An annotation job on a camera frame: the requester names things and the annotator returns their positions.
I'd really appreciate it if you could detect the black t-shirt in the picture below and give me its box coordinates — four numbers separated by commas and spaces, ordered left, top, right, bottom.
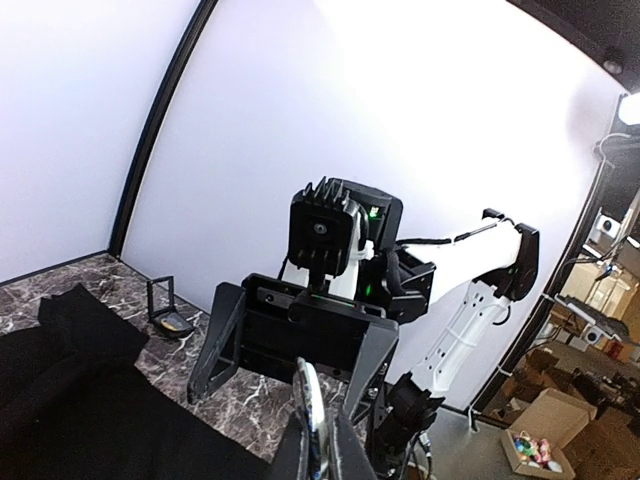
1, 285, 267, 479

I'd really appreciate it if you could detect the cardboard box with items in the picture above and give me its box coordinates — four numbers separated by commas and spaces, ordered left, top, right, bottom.
501, 388, 597, 479

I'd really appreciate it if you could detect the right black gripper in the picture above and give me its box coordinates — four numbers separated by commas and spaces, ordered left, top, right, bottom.
187, 274, 399, 480

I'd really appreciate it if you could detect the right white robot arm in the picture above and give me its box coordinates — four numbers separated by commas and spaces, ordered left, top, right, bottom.
187, 178, 540, 479

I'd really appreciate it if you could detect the right black frame post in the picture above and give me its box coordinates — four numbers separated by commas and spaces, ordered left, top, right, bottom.
107, 0, 218, 258

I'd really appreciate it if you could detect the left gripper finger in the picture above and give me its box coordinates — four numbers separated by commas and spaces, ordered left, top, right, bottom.
329, 410, 376, 480

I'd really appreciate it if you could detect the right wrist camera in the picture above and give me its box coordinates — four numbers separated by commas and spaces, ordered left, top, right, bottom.
287, 177, 368, 293

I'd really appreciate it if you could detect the black display stand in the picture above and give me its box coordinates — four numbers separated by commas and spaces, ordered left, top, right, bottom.
146, 276, 195, 339

